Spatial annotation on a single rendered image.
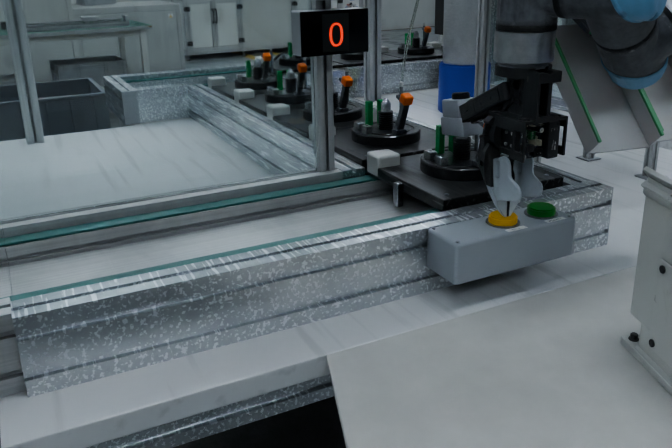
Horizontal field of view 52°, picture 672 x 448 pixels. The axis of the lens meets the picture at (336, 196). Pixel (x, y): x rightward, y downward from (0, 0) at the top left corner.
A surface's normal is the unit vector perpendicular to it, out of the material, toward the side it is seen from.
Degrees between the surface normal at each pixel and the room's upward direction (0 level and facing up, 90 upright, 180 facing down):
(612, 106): 45
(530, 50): 90
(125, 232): 90
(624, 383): 0
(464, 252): 90
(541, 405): 0
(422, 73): 90
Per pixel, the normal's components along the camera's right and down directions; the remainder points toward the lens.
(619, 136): 0.18, -0.45
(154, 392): -0.02, -0.95
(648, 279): -0.99, 0.06
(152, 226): 0.45, 0.28
